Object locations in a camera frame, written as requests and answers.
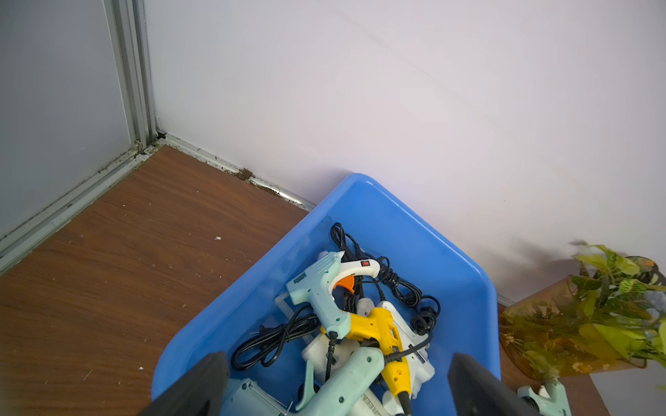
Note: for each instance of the white glue gun orange trigger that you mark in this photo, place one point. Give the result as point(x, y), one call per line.
point(369, 268)

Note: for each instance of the potted green plant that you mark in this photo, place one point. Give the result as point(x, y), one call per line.
point(607, 316)

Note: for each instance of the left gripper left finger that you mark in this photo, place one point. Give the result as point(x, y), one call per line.
point(200, 391)

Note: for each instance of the large white glue gun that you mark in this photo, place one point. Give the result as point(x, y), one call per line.
point(420, 369)

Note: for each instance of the mint glue gun back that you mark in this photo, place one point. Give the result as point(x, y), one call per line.
point(550, 400)

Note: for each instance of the mint glue gun with stick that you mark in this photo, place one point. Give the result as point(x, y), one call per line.
point(336, 397)

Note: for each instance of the blue plastic storage box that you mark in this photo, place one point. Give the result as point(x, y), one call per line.
point(383, 226)

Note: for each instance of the yellow glue gun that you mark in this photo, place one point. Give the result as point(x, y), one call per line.
point(380, 326)

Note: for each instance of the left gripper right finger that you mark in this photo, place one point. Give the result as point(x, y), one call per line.
point(478, 392)

